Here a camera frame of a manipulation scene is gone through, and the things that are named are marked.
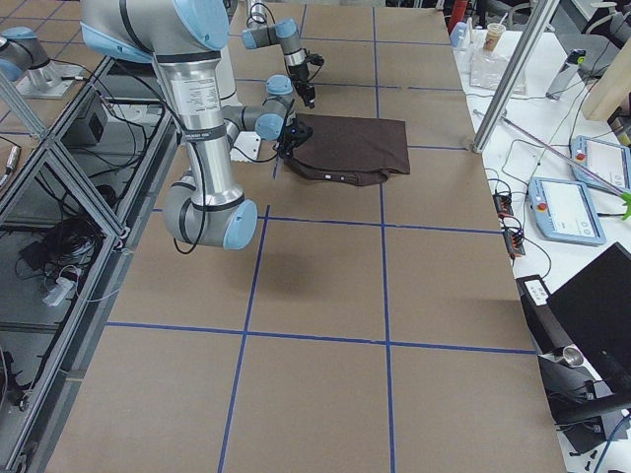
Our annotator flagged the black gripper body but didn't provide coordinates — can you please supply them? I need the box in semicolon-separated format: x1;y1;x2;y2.
291;66;316;104
276;128;309;159

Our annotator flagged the dark brown t-shirt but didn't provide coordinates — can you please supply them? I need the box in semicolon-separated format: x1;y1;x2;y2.
284;114;410;186

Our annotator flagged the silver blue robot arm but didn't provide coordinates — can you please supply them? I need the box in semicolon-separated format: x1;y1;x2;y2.
81;1;314;249
242;1;324;108

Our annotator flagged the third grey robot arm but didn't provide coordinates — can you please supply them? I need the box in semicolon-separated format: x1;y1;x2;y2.
1;27;83;99

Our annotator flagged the paper drink cup with straw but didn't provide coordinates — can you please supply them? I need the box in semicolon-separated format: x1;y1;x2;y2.
482;13;508;52

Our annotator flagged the black usb hub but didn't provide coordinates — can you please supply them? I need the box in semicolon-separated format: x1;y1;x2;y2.
503;228;526;260
492;193;514;218

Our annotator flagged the near blue teach pendant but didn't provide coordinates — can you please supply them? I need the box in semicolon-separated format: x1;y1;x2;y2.
527;177;606;246

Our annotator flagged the blue teach pendant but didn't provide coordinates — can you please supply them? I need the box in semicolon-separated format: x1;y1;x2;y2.
571;136;630;190
527;177;606;246

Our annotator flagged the far blue teach pendant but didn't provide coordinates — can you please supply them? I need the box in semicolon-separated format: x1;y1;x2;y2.
571;136;630;190

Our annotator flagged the black box with label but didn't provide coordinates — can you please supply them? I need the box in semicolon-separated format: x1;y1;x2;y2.
516;275;573;354

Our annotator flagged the reacher grabber stick tool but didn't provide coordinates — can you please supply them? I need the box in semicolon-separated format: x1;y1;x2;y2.
499;113;630;221

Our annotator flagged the black monitor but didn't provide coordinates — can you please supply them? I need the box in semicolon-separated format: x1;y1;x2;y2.
548;242;630;392

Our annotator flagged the steel cup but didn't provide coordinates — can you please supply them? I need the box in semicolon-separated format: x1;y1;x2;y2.
550;345;585;369

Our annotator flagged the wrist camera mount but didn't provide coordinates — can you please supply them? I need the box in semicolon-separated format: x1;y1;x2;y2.
306;50;324;68
287;123;313;147

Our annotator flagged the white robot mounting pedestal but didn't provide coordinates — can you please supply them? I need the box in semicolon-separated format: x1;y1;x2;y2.
230;131;261;163

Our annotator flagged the aluminium frame post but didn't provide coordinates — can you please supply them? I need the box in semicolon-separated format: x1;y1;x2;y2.
471;0;560;154

